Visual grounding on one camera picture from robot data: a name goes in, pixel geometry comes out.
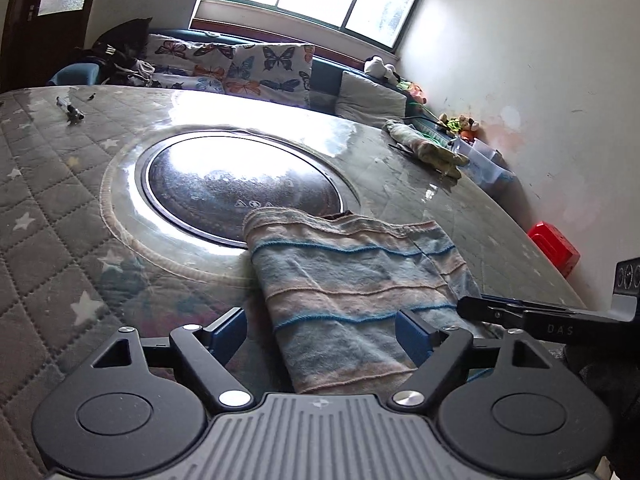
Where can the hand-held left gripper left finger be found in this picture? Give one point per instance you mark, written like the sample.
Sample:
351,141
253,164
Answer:
227,331

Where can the wooden door with frosted glass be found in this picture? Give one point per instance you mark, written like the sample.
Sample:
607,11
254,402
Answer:
20,45

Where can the brown plush toy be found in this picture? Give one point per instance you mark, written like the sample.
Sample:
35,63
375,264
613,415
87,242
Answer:
465,125

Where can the black hand tool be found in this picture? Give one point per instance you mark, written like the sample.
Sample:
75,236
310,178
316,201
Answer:
75,112

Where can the blue striped towel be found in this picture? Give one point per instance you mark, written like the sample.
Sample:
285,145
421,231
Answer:
340,285

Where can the blue sofa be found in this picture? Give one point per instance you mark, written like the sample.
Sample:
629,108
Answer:
325,80

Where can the orange green plush toy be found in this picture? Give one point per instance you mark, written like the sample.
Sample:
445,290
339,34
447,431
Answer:
415,92

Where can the clear plastic container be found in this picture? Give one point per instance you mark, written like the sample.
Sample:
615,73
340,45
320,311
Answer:
487,165

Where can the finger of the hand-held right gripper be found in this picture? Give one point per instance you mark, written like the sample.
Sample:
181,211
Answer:
480,309

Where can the red plastic stool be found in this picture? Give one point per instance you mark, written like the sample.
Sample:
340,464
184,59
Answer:
552,247

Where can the black bag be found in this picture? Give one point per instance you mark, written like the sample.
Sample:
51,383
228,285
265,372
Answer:
117,42

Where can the butterfly print cushion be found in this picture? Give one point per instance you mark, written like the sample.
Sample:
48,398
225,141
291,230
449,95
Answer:
240,67

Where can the blue chair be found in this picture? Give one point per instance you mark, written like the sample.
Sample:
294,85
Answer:
72,75

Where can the round black induction cooktop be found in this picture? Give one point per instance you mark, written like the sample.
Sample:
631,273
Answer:
225,185

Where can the white plush toy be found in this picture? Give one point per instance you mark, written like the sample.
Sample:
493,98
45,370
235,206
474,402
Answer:
377,66

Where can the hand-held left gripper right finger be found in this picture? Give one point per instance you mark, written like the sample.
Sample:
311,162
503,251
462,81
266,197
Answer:
412,332

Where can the grey cushion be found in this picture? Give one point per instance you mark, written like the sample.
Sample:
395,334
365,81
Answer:
370,100

